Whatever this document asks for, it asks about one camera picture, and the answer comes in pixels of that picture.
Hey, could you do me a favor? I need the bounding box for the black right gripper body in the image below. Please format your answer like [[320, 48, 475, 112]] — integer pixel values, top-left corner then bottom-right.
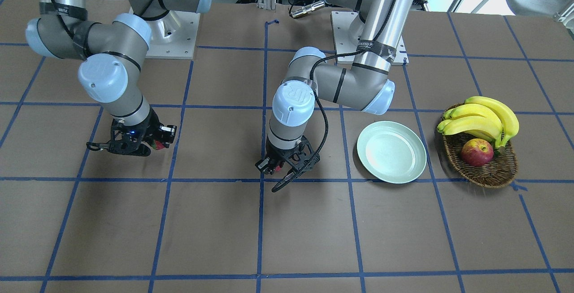
[[86, 109, 178, 156]]

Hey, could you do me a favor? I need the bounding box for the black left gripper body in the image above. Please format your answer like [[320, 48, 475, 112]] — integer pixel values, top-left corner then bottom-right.
[[256, 137, 322, 192]]

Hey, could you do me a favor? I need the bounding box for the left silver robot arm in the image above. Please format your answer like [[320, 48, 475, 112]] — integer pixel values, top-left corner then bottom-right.
[[256, 0, 414, 192]]

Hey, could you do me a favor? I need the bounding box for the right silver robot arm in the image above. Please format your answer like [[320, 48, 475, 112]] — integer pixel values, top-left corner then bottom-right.
[[25, 0, 212, 157]]

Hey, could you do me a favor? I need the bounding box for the light green plate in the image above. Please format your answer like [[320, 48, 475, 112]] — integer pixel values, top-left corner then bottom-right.
[[357, 121, 426, 184]]

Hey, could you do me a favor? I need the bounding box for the red yellow apple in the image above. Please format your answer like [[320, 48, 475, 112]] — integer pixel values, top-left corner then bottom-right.
[[461, 138, 494, 167]]

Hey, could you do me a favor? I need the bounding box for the yellow banana bunch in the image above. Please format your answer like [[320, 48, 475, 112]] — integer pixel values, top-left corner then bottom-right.
[[436, 96, 519, 149]]

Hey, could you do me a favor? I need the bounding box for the woven wicker basket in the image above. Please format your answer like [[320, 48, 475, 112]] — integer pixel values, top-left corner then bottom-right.
[[439, 133, 518, 188]]

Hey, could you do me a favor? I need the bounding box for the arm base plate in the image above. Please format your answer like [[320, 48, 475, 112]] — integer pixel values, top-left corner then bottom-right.
[[331, 10, 404, 66], [146, 10, 200, 60]]

